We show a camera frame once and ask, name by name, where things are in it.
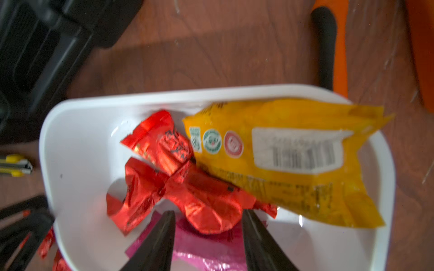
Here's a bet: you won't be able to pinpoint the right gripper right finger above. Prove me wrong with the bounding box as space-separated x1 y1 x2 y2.
241 210 298 271

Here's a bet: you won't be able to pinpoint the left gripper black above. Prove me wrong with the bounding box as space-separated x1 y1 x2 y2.
1 195 55 271

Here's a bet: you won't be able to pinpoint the small yellow tea bag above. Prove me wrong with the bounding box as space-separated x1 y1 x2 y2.
183 99 391 228

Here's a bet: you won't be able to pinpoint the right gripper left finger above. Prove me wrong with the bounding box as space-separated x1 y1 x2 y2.
121 211 176 271

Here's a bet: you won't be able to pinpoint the black plastic tool case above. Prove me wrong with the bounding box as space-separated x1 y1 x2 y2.
1 0 142 145

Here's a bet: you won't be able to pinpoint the white plastic storage box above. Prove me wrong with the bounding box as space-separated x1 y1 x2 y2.
39 84 396 271

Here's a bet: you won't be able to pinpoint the red tea bag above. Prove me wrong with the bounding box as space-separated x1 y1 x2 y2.
106 158 169 236
164 161 278 235
121 110 193 176

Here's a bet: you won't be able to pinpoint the orange handled pliers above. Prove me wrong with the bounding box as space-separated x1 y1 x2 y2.
311 1 434 113

